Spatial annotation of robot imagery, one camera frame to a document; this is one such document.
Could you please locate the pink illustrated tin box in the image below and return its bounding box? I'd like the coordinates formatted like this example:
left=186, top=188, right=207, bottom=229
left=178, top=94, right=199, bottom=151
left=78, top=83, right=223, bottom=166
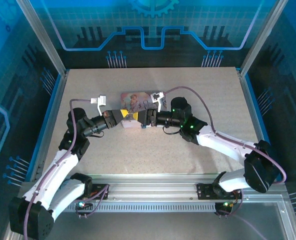
left=120, top=90, right=169, bottom=130

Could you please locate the blue table edge strip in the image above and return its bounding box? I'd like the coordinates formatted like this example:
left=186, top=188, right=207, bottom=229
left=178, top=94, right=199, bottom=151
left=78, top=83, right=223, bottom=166
left=25, top=73, right=63, bottom=181
left=244, top=72, right=267, bottom=143

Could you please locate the grey metal floor plate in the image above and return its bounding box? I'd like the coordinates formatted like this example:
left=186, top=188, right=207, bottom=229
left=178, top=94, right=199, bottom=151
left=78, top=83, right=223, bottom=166
left=2, top=193, right=296, bottom=240

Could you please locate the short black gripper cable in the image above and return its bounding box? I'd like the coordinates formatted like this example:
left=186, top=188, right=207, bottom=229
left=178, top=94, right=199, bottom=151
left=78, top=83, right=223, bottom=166
left=87, top=130, right=105, bottom=139
left=162, top=125, right=183, bottom=136

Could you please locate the aluminium table side rail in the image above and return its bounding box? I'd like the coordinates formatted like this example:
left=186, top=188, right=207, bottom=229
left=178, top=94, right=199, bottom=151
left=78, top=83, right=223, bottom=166
left=29, top=69, right=70, bottom=182
left=238, top=67, right=266, bottom=148

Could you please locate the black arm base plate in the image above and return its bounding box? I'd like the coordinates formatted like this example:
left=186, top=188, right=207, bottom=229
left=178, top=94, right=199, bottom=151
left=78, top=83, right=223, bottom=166
left=90, top=183, right=110, bottom=201
left=196, top=182, right=244, bottom=201

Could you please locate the long aluminium base rail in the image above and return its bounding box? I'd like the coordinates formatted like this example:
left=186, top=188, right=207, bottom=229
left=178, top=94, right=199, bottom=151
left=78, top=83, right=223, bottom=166
left=20, top=173, right=288, bottom=205

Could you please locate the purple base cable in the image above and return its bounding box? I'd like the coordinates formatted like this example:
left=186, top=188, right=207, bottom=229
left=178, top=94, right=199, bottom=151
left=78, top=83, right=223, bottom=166
left=214, top=188, right=267, bottom=240
left=74, top=184, right=111, bottom=220

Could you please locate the grey slotted cable duct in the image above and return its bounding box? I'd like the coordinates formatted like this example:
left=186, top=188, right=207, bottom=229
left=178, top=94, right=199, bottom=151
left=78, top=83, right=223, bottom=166
left=62, top=202, right=238, bottom=214

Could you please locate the aluminium frame post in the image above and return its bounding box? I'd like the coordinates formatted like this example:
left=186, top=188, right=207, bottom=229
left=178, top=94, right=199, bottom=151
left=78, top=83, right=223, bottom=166
left=15, top=0, right=70, bottom=77
left=239, top=0, right=290, bottom=77

